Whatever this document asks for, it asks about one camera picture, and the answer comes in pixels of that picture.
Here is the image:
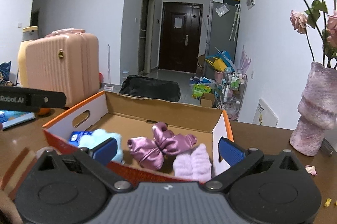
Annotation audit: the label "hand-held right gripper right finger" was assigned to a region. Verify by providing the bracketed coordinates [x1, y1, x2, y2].
[204, 137, 306, 191]

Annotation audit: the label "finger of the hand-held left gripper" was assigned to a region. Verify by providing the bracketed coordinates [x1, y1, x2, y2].
[28, 90, 66, 109]

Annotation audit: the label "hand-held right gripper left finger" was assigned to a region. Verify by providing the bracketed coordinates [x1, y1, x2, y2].
[32, 138, 133, 192]

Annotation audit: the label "light blue plush toy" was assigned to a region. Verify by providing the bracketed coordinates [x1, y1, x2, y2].
[78, 129, 125, 164]

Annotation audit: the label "blue tissue packet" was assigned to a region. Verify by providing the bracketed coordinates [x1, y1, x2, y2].
[69, 131, 88, 147]

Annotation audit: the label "lavender fluffy headband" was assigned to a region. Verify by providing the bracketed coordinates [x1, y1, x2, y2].
[172, 144, 212, 182]

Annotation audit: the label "red cardboard box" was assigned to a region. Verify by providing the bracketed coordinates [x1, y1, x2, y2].
[42, 90, 234, 184]

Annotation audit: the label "purple satin bow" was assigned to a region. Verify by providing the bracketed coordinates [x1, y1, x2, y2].
[128, 122, 198, 170]

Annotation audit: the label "blue tissue box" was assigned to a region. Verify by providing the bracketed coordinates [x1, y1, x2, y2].
[0, 110, 36, 130]

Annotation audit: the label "dark patterned bag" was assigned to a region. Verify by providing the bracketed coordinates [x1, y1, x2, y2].
[0, 61, 13, 87]

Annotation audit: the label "pink ribbed suitcase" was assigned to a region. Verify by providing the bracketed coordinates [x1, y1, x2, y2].
[25, 28, 100, 109]

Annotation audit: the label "yellow bottle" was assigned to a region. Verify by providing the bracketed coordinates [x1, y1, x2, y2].
[17, 26, 39, 87]

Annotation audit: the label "white flat panel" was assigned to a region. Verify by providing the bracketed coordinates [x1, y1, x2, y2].
[253, 98, 279, 128]

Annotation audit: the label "small open cardboard box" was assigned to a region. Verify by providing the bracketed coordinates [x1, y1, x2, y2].
[199, 93, 216, 108]

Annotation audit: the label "metal trolley with bottles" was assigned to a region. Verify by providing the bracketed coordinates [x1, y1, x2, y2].
[214, 72, 248, 119]

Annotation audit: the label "green printed bag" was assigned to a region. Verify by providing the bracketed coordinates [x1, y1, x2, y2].
[192, 83, 212, 100]

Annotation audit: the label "white stick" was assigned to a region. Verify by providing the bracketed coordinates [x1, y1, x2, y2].
[104, 43, 114, 91]

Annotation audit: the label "black duffel bag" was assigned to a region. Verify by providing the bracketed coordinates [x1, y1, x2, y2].
[119, 75, 181, 103]

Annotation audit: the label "pink textured vase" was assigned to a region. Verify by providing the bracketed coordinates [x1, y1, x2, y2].
[290, 62, 337, 156]

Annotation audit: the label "brown cardboard box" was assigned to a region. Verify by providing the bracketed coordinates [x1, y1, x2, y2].
[196, 54, 207, 74]

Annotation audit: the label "glasses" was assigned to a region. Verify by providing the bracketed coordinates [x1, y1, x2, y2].
[320, 138, 333, 155]

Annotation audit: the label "interior side door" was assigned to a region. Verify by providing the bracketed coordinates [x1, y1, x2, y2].
[139, 0, 156, 74]

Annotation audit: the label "grey fridge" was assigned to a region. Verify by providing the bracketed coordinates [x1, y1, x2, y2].
[205, 0, 239, 74]

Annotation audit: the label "dark brown entrance door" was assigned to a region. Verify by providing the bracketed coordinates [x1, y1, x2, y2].
[158, 2, 204, 74]

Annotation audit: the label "hanging umbrellas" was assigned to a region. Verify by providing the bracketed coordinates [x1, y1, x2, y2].
[229, 3, 241, 42]

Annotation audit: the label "clear plastic bag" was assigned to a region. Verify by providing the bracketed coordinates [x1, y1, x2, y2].
[215, 3, 229, 17]

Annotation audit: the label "purple wall sticker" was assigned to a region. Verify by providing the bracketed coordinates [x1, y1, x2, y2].
[241, 44, 252, 73]

